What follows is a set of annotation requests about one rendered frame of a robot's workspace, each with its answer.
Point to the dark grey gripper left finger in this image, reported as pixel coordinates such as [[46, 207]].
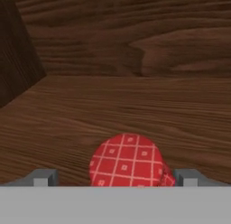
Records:
[[42, 177]]

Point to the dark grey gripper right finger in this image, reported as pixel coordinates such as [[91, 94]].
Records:
[[189, 177]]

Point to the red checked lid jam jar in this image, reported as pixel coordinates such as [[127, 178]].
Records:
[[127, 161]]

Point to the dark wooden cabinet interior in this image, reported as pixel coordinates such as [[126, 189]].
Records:
[[120, 68]]

